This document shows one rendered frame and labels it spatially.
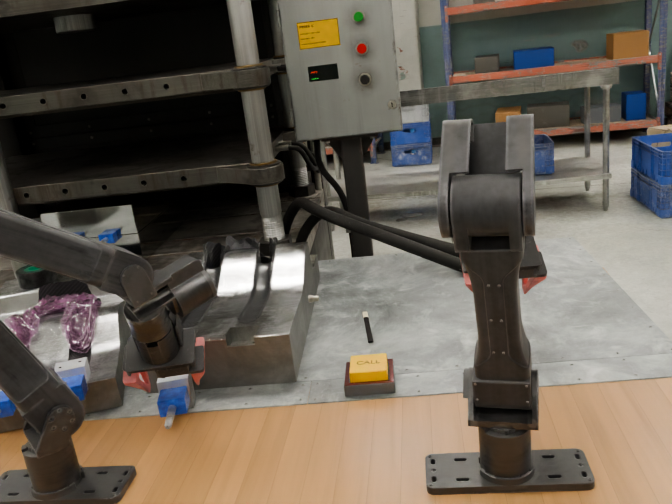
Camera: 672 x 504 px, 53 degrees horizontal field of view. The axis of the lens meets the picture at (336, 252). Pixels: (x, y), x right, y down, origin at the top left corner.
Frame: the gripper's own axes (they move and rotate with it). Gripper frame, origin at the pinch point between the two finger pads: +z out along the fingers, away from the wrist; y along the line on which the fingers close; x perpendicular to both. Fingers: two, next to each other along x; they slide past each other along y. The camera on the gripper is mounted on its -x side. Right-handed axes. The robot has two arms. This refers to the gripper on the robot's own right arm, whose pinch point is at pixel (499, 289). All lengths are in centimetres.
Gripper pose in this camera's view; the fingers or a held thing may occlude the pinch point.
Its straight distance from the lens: 111.7
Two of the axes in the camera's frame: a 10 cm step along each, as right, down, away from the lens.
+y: -9.9, 1.0, 0.7
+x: 0.2, 7.4, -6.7
